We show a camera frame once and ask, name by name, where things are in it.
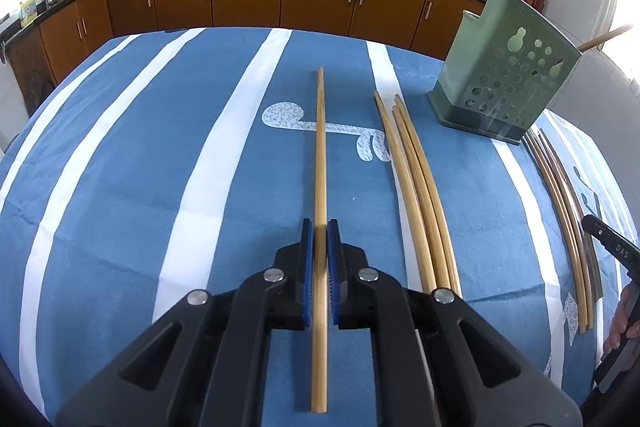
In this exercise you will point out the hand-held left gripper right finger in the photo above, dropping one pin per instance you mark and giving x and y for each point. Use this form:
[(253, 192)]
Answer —
[(334, 277)]

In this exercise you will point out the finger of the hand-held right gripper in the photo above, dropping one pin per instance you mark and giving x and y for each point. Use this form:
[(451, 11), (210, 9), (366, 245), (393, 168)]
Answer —
[(612, 244)]

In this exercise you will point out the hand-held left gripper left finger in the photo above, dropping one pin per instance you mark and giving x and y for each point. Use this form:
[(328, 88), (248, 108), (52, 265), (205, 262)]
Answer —
[(307, 277)]

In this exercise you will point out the bamboo chopstick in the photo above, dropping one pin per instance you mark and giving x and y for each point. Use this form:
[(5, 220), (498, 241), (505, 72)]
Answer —
[(426, 207), (320, 157), (605, 38), (387, 127), (439, 207)]

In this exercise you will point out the green utensil holder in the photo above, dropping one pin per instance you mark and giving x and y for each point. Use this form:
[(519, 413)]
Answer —
[(500, 57)]

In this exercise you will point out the person's right hand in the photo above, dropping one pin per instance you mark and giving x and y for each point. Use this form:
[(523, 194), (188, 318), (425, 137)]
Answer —
[(620, 322)]

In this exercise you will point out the dark wooden chopsticks group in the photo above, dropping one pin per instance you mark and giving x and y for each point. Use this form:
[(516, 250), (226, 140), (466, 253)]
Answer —
[(584, 267)]

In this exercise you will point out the dark brown chopstick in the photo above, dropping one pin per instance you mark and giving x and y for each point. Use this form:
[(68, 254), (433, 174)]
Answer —
[(567, 179)]

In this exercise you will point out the blue white striped tablecloth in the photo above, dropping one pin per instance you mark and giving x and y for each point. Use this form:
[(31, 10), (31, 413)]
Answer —
[(150, 157)]

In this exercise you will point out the yellow bottle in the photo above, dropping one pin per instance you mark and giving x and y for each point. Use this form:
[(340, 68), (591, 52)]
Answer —
[(28, 9)]

